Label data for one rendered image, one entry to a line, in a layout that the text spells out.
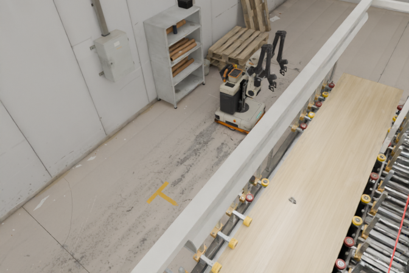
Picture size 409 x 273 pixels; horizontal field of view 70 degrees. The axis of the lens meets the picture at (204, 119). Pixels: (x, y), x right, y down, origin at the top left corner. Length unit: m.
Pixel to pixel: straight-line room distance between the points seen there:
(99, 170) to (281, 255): 2.94
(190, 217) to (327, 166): 2.47
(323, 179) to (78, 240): 2.96
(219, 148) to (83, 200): 2.08
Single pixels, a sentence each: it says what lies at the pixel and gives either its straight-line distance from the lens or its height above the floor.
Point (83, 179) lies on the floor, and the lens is 4.70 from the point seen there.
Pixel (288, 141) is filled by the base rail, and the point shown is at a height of 0.70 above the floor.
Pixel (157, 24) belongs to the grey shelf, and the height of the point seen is 1.55.
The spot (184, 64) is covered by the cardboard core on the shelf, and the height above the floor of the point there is 0.59.
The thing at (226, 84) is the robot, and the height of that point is 0.81.
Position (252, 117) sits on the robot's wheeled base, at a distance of 4.72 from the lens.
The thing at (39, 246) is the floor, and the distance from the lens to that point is 4.37.
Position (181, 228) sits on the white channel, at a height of 2.46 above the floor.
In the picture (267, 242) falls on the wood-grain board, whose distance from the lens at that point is 2.84.
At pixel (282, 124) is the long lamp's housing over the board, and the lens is 1.60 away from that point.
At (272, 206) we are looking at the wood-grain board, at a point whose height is 0.90.
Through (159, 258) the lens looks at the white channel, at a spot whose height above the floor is 2.46.
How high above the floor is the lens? 3.47
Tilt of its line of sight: 43 degrees down
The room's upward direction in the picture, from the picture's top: 3 degrees counter-clockwise
